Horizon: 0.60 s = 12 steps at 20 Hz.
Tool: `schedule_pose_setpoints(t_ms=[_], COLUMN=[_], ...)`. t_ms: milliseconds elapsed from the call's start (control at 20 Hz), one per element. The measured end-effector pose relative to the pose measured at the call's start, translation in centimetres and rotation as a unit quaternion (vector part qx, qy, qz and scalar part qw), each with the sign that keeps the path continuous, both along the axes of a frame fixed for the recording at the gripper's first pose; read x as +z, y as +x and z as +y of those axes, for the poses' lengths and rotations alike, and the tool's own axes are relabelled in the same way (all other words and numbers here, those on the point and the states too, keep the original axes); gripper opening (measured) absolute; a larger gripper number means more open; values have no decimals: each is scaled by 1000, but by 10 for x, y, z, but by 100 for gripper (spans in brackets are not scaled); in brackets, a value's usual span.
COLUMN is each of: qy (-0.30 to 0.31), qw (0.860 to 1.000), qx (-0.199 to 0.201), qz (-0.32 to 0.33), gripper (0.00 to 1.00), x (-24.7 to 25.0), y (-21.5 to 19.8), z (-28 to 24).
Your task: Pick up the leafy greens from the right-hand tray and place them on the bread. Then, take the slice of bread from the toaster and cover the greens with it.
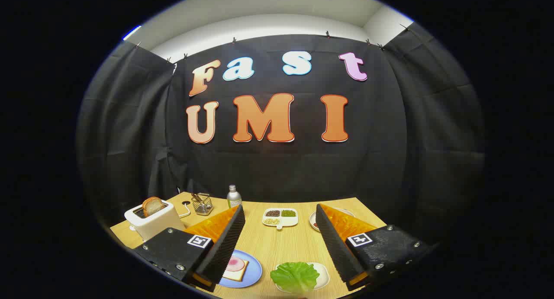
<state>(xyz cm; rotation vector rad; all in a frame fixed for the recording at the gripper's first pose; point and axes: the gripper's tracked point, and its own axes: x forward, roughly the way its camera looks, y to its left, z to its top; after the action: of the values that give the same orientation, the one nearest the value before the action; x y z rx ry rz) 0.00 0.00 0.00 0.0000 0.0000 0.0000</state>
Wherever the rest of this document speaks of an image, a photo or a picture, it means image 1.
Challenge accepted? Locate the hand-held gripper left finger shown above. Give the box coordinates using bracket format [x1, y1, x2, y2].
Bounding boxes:
[132, 204, 246, 293]

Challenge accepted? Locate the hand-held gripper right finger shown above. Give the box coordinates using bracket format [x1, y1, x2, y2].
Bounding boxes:
[315, 203, 438, 292]

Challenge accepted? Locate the green lettuce leaf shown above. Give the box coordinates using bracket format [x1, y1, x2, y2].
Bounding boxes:
[270, 261, 321, 294]

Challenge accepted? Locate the toasted bread slice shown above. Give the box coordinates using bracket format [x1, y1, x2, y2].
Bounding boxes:
[142, 197, 166, 217]

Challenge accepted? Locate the pink ham slice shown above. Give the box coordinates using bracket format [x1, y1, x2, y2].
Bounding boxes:
[225, 255, 246, 272]

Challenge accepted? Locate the white square plate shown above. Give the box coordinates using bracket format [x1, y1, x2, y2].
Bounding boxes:
[276, 262, 330, 293]

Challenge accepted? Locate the white bread slice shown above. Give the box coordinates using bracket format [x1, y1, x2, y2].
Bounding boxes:
[222, 254, 249, 282]

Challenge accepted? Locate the white oval plate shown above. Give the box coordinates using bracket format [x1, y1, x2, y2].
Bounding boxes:
[309, 207, 355, 232]

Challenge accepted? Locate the blue plate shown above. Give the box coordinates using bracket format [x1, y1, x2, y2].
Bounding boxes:
[219, 250, 263, 289]

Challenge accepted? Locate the green label metal bottle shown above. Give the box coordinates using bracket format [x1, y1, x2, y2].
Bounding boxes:
[227, 185, 242, 209]

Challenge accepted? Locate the white divided dish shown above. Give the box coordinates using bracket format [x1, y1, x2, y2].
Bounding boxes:
[262, 208, 299, 230]

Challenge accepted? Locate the white toaster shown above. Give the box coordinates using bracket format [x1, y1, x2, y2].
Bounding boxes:
[124, 199, 187, 241]

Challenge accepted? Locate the black backdrop cloth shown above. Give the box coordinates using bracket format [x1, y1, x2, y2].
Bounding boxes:
[76, 22, 485, 248]

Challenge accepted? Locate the metal wire basket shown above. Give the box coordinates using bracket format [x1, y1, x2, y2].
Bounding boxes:
[192, 193, 214, 216]

